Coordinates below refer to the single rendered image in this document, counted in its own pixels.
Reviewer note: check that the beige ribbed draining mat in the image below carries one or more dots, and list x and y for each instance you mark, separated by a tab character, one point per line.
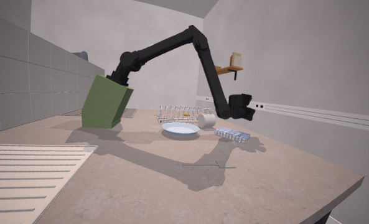
33	176

